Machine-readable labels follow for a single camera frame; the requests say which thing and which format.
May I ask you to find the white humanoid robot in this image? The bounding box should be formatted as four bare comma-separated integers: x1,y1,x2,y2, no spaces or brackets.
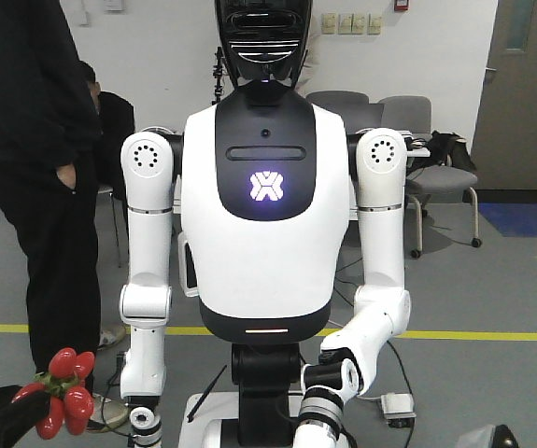
120,1,411,447

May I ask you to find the standing person in black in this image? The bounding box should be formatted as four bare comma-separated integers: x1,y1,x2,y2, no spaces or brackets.
0,0,129,433

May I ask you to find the grey office chair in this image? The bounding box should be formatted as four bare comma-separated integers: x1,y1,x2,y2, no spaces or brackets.
379,95,482,259

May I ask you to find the grey door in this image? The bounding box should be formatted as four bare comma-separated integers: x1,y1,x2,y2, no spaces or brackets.
472,1,537,190

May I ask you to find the seated person in black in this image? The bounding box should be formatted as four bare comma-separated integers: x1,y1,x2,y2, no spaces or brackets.
78,60,136,262

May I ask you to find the red cherry tomato bunch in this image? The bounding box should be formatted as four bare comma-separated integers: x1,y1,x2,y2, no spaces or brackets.
11,347,95,440

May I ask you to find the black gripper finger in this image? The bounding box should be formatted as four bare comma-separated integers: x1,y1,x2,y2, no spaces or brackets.
0,385,50,447

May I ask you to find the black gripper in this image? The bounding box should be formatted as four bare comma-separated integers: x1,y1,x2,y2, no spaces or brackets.
454,423,521,448

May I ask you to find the blue floor mat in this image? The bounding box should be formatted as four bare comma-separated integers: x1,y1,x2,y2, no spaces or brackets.
479,203,537,237

